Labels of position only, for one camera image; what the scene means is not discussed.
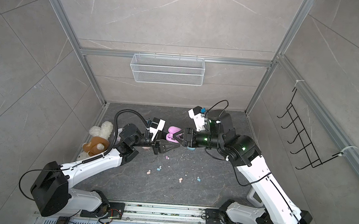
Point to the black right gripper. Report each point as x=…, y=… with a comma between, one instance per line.
x=187, y=133

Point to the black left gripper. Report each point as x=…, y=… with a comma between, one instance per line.
x=158, y=146

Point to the pink earbud charging case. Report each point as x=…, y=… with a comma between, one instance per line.
x=171, y=131

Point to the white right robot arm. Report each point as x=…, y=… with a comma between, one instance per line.
x=214, y=130

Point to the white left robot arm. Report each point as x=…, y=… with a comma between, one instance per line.
x=54, y=192

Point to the plush bunny brown hoodie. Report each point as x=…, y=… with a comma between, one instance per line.
x=99, y=140

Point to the white digital timer device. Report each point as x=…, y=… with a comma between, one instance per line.
x=254, y=199

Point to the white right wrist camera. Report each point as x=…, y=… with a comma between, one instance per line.
x=197, y=114

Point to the white wire mesh basket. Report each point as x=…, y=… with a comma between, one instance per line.
x=165, y=69

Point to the slotted cable duct rail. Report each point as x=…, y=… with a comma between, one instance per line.
x=122, y=212

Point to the black wall hook rack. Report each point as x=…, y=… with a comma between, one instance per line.
x=307, y=145

